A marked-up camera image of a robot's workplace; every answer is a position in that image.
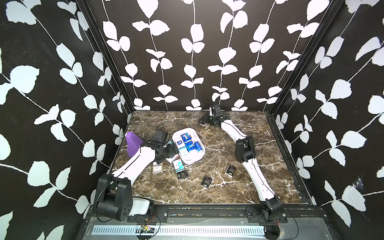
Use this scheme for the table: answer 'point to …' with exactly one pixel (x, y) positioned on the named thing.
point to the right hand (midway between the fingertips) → (201, 116)
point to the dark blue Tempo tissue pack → (189, 146)
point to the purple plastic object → (133, 142)
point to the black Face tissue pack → (202, 123)
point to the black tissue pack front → (206, 181)
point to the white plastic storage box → (180, 136)
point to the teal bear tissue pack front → (178, 165)
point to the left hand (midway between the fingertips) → (173, 151)
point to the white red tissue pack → (157, 168)
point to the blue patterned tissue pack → (198, 147)
